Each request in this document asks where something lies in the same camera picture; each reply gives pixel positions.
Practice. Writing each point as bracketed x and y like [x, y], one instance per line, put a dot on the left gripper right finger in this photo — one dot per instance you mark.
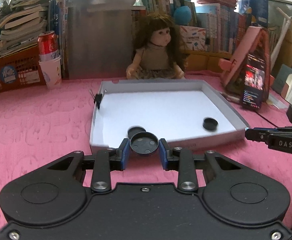
[181, 160]

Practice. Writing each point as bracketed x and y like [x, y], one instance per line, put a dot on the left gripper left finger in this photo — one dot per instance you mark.
[106, 161]

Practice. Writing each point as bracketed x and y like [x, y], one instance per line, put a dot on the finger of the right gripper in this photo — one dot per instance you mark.
[289, 129]
[258, 133]

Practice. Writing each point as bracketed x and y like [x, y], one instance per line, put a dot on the black round cap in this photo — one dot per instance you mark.
[210, 124]
[144, 143]

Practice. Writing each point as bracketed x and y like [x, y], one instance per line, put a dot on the white cardboard box tray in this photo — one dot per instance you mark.
[170, 109]

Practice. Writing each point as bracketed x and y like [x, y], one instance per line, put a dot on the black smartphone lit screen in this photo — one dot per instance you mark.
[253, 82]

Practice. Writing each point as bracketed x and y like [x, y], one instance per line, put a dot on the black binder clip on tray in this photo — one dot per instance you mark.
[98, 97]

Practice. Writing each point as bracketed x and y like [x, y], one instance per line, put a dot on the yellow cardboard box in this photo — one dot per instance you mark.
[203, 60]

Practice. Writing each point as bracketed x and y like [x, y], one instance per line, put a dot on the brown-haired baby doll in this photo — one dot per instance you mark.
[157, 50]

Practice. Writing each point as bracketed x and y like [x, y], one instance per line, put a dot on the white paper cup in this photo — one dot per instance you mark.
[51, 71]

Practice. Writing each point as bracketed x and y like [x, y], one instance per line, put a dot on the row of upright books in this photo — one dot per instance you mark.
[224, 26]

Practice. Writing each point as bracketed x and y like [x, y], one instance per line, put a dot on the white patterned carton box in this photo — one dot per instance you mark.
[193, 38]

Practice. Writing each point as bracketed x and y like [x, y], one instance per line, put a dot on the red plastic crate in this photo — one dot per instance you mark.
[21, 70]

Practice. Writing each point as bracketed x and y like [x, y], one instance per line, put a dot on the red soda can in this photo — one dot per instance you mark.
[48, 46]

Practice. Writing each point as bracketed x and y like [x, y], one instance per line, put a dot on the stack of books left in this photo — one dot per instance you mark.
[21, 22]

